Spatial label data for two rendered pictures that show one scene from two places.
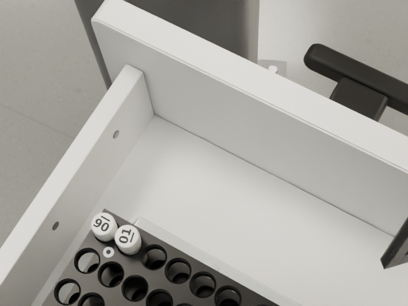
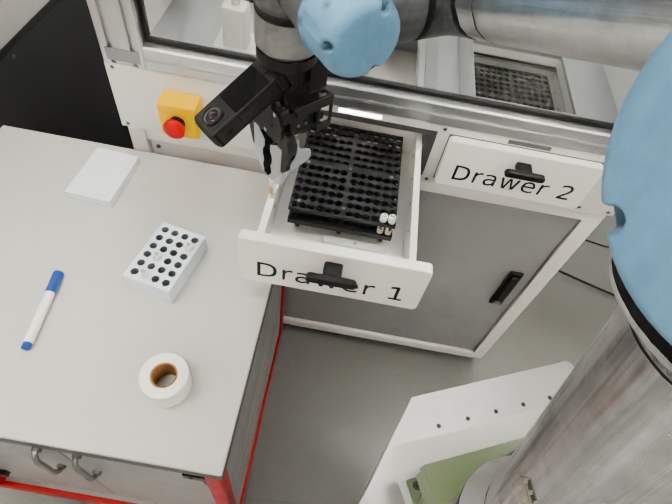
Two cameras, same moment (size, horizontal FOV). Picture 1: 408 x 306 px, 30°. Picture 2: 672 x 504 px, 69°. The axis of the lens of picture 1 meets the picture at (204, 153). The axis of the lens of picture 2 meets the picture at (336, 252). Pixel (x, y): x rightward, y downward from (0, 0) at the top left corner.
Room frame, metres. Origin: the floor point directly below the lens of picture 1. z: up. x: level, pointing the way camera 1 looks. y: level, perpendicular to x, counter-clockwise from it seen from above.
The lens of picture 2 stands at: (0.48, -0.33, 1.50)
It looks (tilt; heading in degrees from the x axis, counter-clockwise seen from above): 54 degrees down; 142
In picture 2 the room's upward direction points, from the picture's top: 11 degrees clockwise
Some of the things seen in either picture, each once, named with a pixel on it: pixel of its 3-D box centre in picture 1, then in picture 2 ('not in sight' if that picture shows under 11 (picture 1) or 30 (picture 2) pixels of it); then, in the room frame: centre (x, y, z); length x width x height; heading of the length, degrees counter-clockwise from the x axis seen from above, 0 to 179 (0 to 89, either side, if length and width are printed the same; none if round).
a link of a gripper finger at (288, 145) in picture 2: not in sight; (282, 142); (0.04, -0.11, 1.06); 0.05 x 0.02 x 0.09; 10
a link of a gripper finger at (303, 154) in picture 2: not in sight; (292, 160); (0.04, -0.09, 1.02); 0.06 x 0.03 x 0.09; 100
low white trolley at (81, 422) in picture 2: not in sight; (136, 356); (-0.10, -0.40, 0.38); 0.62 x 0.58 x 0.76; 53
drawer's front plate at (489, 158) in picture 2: not in sight; (515, 173); (0.09, 0.36, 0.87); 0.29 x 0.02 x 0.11; 53
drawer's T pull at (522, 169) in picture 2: not in sight; (524, 171); (0.12, 0.35, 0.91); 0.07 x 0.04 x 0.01; 53
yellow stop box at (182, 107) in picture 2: not in sight; (181, 116); (-0.28, -0.17, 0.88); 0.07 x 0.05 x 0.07; 53
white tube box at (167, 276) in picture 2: not in sight; (167, 261); (-0.04, -0.28, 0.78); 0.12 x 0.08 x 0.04; 132
